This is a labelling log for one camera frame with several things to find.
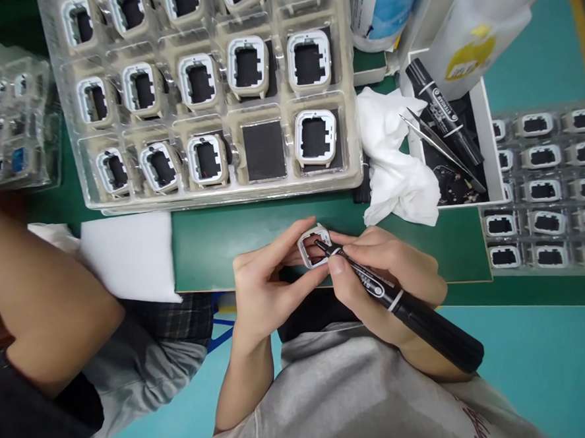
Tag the white foam block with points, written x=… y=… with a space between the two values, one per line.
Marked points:
x=126 y=259

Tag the stack of small clear trays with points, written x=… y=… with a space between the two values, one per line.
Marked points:
x=5 y=132

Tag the person's left index finger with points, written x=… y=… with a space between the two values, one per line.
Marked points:
x=281 y=232

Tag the translucent bottle with yellow label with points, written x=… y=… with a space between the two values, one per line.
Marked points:
x=479 y=24

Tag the person's left hand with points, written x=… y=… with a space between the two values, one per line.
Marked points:
x=257 y=285

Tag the group of beige watch cases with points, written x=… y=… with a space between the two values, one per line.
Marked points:
x=200 y=81

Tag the person's right thumb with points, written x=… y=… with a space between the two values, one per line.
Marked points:
x=343 y=280

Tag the blue and white canister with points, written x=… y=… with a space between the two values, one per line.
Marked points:
x=384 y=10

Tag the white open box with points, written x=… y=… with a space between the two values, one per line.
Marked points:
x=491 y=147

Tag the person's right hand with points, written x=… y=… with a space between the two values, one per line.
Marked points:
x=400 y=286

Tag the single white watch case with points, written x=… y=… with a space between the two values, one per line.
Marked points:
x=304 y=243

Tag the metal tweezers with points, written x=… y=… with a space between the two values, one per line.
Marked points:
x=447 y=152

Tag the clear tray of grey casings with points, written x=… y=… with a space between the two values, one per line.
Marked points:
x=550 y=213

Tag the black marker with white band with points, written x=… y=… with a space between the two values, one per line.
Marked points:
x=428 y=327

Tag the white crumpled cloth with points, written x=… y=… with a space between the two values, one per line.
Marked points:
x=394 y=173

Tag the black marker with printed barrel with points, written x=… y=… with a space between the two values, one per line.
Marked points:
x=439 y=106

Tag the person's right index finger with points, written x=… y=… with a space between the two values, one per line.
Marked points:
x=365 y=237

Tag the green work mat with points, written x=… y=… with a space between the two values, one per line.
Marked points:
x=225 y=253

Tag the person's left thumb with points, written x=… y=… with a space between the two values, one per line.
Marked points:
x=301 y=283

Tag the large clear plastic tray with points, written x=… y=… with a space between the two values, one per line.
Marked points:
x=231 y=190

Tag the black foam pad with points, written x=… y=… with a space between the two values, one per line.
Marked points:
x=264 y=151

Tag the person's left fingers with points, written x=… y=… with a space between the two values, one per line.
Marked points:
x=292 y=258

